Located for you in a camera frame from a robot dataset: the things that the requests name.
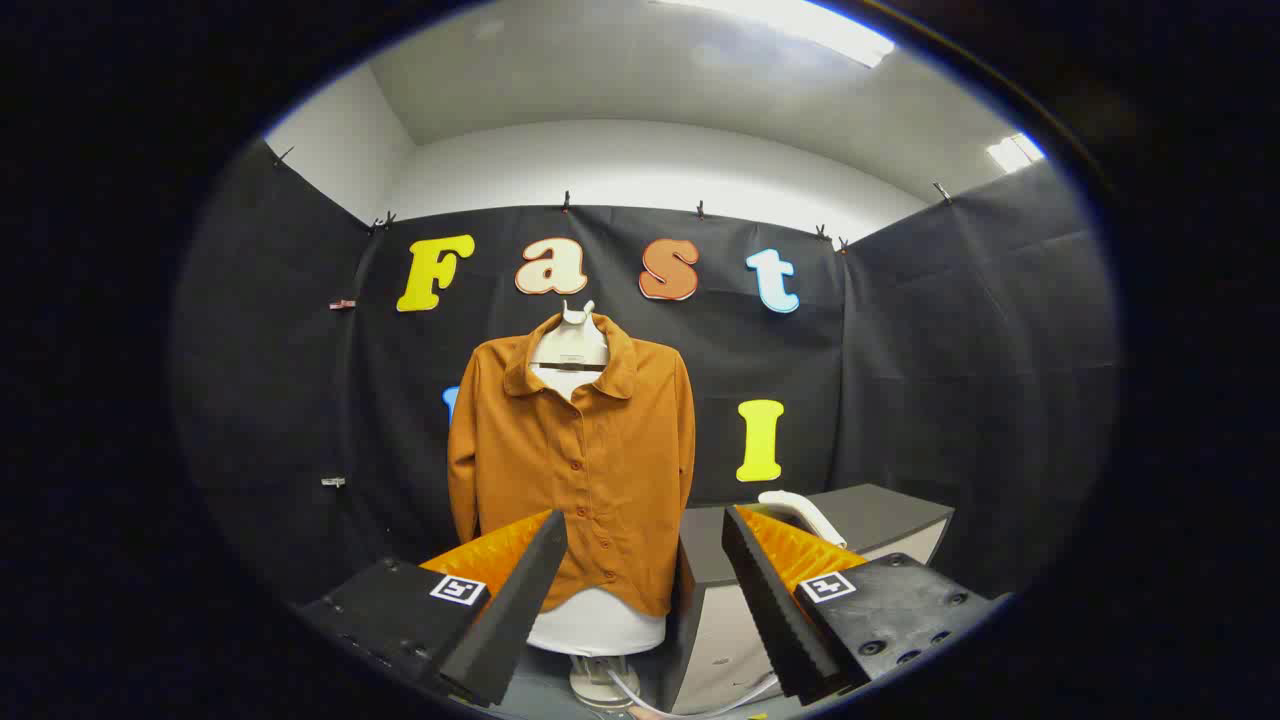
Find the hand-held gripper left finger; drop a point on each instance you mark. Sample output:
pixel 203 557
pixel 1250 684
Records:
pixel 520 600

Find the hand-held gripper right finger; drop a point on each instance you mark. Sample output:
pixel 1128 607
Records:
pixel 765 600

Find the brown button shirt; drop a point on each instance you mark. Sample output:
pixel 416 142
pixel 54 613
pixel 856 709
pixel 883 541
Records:
pixel 600 450

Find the white round stand base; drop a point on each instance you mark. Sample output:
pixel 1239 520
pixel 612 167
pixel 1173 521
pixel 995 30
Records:
pixel 600 680

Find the grey cabinet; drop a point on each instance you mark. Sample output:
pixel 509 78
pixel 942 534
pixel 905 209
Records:
pixel 885 510

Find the white mannequin hanger form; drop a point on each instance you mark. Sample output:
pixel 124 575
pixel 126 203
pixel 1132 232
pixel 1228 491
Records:
pixel 572 345

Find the black backdrop cloth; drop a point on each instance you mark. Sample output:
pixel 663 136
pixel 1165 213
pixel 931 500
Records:
pixel 900 350

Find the row of black clips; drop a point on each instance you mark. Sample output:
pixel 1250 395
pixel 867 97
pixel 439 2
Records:
pixel 565 201

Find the small ceiling light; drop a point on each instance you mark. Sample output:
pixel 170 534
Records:
pixel 1015 152

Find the long ceiling light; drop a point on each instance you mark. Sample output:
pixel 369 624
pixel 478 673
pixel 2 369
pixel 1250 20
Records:
pixel 800 25

